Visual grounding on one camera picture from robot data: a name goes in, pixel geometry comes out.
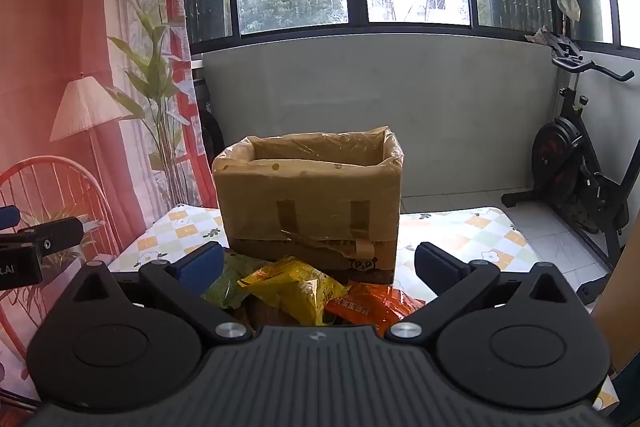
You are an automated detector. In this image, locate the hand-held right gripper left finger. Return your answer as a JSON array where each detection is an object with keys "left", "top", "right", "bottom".
[{"left": 65, "top": 241, "right": 253, "bottom": 348}]

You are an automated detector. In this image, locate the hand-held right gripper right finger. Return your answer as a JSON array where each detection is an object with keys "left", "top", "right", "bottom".
[{"left": 385, "top": 242, "right": 583, "bottom": 348}]

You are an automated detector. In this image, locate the green snack bag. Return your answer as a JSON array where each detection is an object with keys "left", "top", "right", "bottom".
[{"left": 201, "top": 252, "right": 273, "bottom": 310}]

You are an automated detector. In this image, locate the orange snack bag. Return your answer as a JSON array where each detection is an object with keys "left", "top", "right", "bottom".
[{"left": 324, "top": 281, "right": 427, "bottom": 337}]

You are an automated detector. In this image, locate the yellow snack bag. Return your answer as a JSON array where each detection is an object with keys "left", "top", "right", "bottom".
[{"left": 237, "top": 256, "right": 351, "bottom": 327}]

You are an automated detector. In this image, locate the taped cardboard box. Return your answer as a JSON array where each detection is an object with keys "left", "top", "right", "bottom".
[{"left": 212, "top": 125, "right": 405, "bottom": 285}]

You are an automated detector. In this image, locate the checkered floral tablecloth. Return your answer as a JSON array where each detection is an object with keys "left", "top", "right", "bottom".
[{"left": 107, "top": 204, "right": 621, "bottom": 413}]

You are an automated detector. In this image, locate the black wheel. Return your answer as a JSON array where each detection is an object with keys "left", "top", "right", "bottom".
[{"left": 194, "top": 79, "right": 226, "bottom": 155}]

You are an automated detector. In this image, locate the black exercise bike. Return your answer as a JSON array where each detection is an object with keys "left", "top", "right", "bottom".
[{"left": 501, "top": 27, "right": 636, "bottom": 270}]

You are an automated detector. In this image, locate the printed room scene curtain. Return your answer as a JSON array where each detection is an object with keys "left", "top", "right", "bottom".
[{"left": 0, "top": 0, "right": 217, "bottom": 408}]

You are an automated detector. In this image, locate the brown cardboard sheet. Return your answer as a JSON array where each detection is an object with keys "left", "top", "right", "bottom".
[{"left": 592, "top": 252, "right": 640, "bottom": 373}]

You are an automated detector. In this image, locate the white rag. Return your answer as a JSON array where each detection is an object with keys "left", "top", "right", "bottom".
[{"left": 525, "top": 26, "right": 572, "bottom": 52}]

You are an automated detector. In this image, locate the clear plastic bag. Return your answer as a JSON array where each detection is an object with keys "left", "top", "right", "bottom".
[{"left": 556, "top": 0, "right": 582, "bottom": 22}]

